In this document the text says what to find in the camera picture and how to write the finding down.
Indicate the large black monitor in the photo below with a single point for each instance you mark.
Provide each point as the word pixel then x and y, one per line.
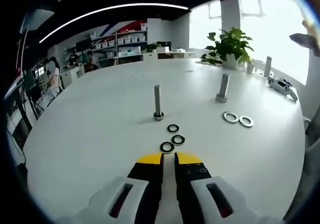
pixel 83 45

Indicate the shelf with white bins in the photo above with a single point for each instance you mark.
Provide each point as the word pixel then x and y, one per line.
pixel 120 39

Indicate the white floor cabinet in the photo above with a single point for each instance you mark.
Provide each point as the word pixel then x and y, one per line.
pixel 71 77

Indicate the black washer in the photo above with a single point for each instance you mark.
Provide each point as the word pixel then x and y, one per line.
pixel 162 147
pixel 168 128
pixel 173 139

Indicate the thick threaded stud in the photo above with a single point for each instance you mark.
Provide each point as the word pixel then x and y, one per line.
pixel 224 86

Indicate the small green plant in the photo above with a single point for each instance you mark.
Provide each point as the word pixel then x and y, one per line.
pixel 152 47

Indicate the small white cup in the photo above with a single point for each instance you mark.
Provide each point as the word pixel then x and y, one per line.
pixel 250 68

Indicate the thin threaded stud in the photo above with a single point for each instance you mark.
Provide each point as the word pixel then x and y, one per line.
pixel 157 98

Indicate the white game controller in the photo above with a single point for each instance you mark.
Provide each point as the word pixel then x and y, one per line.
pixel 282 87

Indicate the white cabinet desk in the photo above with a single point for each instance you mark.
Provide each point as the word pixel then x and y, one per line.
pixel 155 56

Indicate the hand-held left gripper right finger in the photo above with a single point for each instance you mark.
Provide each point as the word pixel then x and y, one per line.
pixel 192 171

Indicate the white cylindrical bottle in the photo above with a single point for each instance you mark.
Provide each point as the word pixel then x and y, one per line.
pixel 267 67

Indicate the silver washer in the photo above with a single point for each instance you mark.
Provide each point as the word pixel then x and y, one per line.
pixel 224 117
pixel 240 121

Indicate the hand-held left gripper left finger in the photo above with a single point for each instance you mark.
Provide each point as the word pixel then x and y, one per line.
pixel 147 171

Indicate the small black monitor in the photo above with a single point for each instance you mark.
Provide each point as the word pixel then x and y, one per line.
pixel 166 44

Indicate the white ceiling light strip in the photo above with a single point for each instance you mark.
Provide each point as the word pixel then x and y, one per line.
pixel 100 12

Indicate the potted green plant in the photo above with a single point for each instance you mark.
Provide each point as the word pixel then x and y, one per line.
pixel 231 46

